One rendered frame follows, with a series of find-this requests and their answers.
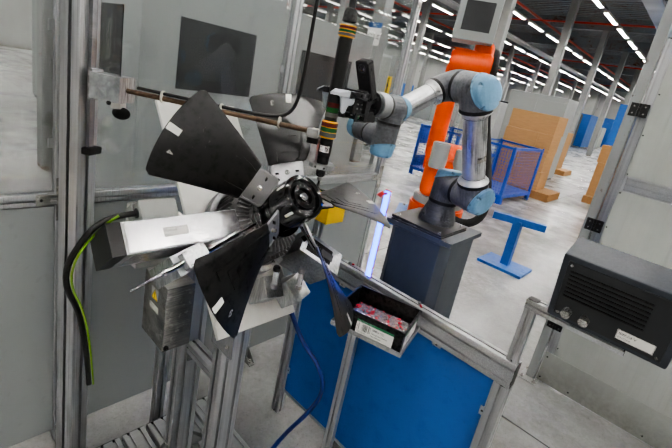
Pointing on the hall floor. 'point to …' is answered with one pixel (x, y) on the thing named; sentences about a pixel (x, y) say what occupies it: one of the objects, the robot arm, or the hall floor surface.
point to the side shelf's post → (159, 384)
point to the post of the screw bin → (340, 390)
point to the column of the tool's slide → (74, 188)
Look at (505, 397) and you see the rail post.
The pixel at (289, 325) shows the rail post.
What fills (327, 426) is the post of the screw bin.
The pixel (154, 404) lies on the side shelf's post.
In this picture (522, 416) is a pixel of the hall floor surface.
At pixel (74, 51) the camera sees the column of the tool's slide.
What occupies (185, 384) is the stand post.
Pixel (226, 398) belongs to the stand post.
